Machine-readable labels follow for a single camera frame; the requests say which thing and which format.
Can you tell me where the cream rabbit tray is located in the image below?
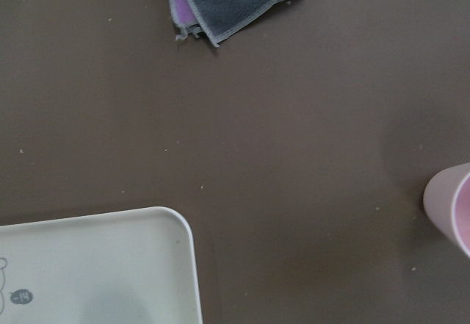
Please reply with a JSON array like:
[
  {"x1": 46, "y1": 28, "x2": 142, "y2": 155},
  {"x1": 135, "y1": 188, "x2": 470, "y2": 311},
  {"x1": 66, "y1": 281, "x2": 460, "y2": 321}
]
[{"x1": 1, "y1": 206, "x2": 203, "y2": 323}]

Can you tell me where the pink plastic cup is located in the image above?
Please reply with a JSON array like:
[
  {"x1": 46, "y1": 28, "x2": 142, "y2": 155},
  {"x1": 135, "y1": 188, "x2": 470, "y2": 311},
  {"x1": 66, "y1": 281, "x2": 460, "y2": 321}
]
[{"x1": 423, "y1": 163, "x2": 469, "y2": 257}]

